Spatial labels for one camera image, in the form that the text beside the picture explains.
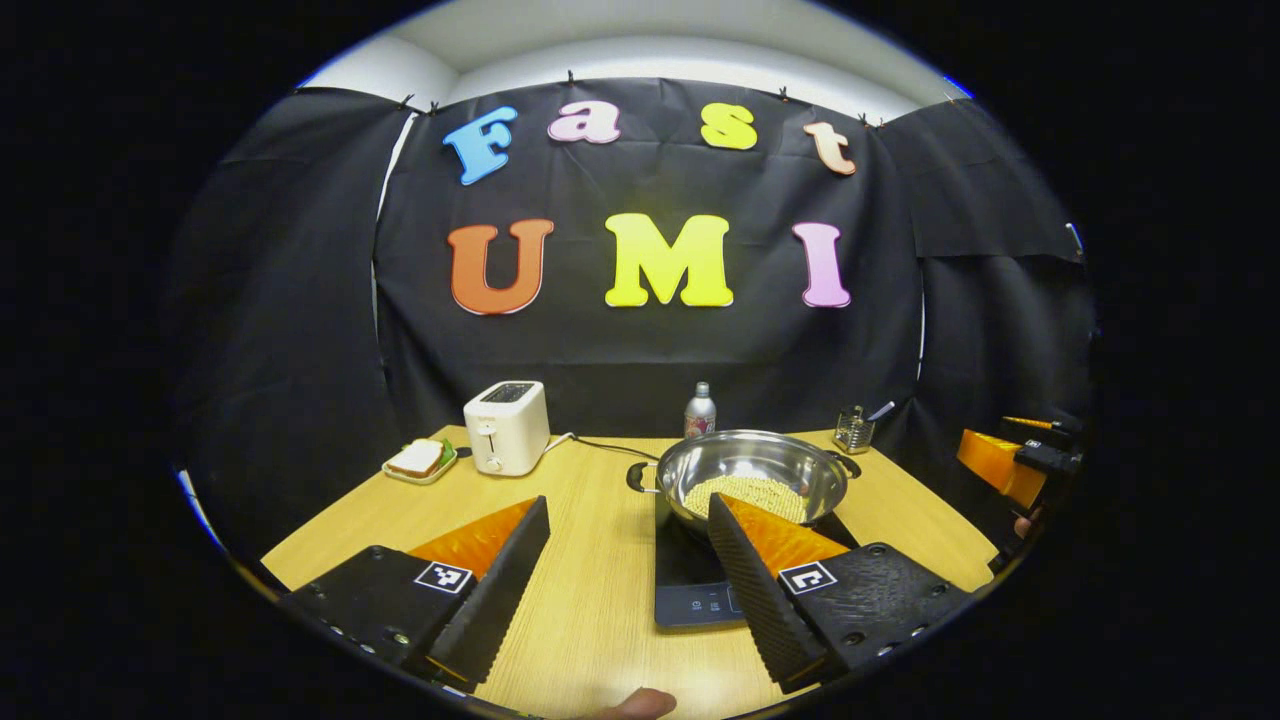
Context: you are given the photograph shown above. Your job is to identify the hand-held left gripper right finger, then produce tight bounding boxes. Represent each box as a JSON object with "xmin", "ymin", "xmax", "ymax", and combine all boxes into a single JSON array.
[{"xmin": 706, "ymin": 492, "xmax": 976, "ymax": 696}]

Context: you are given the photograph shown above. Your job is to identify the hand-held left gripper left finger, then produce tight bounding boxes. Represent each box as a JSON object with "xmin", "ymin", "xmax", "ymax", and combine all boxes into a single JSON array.
[{"xmin": 280, "ymin": 495, "xmax": 553, "ymax": 693}]

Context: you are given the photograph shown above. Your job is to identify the white bread sandwich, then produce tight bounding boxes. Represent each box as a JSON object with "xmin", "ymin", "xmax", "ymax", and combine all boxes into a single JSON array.
[{"xmin": 388, "ymin": 438, "xmax": 448, "ymax": 477}]

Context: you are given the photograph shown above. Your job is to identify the pale green sandwich tray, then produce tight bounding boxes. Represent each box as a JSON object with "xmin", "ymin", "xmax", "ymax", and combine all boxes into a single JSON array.
[{"xmin": 382, "ymin": 440, "xmax": 460, "ymax": 486}]

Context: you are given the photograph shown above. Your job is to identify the black induction cooktop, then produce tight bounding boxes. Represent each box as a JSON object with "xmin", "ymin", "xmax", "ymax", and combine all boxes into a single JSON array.
[{"xmin": 653, "ymin": 490, "xmax": 861, "ymax": 631}]

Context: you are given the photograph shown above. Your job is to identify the steel pot with black handles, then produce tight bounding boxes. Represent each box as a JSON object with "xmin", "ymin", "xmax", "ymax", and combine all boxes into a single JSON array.
[{"xmin": 627, "ymin": 430, "xmax": 863, "ymax": 536}]

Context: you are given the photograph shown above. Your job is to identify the silver drink bottle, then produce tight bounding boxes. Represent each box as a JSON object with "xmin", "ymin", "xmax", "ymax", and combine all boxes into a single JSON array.
[{"xmin": 684, "ymin": 381, "xmax": 718, "ymax": 439}]

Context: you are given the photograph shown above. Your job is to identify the black power cable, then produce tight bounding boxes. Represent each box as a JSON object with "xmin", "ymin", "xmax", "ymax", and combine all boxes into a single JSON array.
[{"xmin": 573, "ymin": 434, "xmax": 661, "ymax": 463}]

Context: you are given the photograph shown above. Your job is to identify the metal mesh holder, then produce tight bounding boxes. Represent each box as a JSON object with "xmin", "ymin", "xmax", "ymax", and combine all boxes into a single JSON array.
[{"xmin": 833, "ymin": 405, "xmax": 876, "ymax": 456}]

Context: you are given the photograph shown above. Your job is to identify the black backdrop cloth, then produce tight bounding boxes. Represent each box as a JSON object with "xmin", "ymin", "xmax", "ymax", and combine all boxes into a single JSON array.
[{"xmin": 165, "ymin": 75, "xmax": 1101, "ymax": 591}]

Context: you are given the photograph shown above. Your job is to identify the white toaster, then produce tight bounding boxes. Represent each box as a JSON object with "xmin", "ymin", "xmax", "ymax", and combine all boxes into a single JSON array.
[{"xmin": 463, "ymin": 380, "xmax": 552, "ymax": 477}]

